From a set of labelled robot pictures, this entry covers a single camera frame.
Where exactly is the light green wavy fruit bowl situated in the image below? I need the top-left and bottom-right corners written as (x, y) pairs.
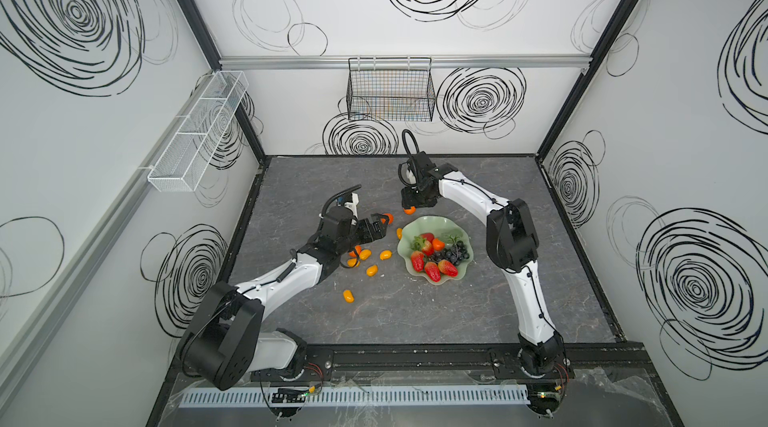
top-left (397, 216), bottom-right (474, 286)

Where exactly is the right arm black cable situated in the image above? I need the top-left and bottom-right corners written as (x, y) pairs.
top-left (398, 129), bottom-right (424, 188)

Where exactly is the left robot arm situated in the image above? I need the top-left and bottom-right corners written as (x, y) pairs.
top-left (175, 203), bottom-right (393, 391)

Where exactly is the black wire wall basket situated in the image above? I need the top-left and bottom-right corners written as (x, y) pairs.
top-left (345, 56), bottom-right (437, 122)

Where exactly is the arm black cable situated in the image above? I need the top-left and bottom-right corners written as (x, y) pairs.
top-left (319, 184), bottom-right (363, 269)
top-left (398, 129), bottom-right (424, 188)

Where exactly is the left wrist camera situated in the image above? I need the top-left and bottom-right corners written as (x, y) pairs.
top-left (337, 192), bottom-right (359, 217)

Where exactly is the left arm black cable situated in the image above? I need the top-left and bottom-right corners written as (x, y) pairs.
top-left (319, 184), bottom-right (363, 269)

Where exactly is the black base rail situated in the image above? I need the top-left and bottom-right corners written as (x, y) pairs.
top-left (170, 342), bottom-right (649, 383)

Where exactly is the white slotted cable duct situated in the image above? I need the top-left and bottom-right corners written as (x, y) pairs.
top-left (179, 385), bottom-right (530, 408)

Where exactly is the dark fake grape bunch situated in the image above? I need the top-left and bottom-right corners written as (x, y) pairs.
top-left (432, 237), bottom-right (469, 266)

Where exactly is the white mesh wall shelf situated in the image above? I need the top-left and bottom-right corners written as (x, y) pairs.
top-left (147, 70), bottom-right (248, 193)

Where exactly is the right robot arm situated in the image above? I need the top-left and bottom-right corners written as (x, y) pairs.
top-left (398, 151), bottom-right (565, 378)

